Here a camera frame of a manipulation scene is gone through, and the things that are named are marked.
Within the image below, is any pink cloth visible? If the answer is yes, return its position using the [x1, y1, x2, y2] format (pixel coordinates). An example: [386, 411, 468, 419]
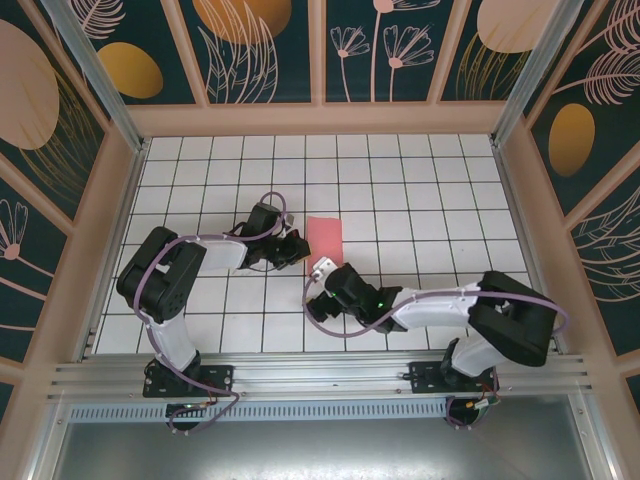
[306, 216, 345, 272]

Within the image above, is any grey metal sheet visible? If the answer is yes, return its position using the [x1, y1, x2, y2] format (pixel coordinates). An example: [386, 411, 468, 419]
[49, 394, 619, 480]

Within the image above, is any small circuit board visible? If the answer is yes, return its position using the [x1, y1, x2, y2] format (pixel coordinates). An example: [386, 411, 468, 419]
[464, 397, 502, 419]
[166, 401, 214, 419]

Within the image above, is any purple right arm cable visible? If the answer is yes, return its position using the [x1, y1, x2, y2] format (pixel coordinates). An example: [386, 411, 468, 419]
[303, 277, 572, 431]

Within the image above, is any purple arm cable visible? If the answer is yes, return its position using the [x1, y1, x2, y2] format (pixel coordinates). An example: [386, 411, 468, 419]
[303, 277, 572, 431]
[132, 191, 290, 435]

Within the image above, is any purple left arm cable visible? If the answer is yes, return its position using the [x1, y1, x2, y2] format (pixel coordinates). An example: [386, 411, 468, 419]
[132, 191, 290, 435]

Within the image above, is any aluminium mounting rail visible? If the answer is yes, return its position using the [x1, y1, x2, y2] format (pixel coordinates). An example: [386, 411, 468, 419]
[47, 352, 594, 404]

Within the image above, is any slotted grey cable duct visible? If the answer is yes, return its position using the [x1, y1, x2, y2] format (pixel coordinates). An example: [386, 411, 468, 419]
[69, 399, 449, 421]

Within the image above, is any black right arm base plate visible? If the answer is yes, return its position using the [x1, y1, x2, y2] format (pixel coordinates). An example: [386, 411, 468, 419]
[408, 359, 501, 396]

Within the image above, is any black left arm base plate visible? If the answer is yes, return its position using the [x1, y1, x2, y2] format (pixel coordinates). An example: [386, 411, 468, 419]
[143, 363, 236, 399]

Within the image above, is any aluminium table side rail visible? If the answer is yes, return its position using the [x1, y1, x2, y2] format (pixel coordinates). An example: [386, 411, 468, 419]
[492, 139, 569, 354]
[79, 142, 151, 364]

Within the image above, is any aluminium frame post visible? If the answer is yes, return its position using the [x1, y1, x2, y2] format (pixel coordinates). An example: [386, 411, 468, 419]
[489, 0, 584, 146]
[39, 0, 151, 154]

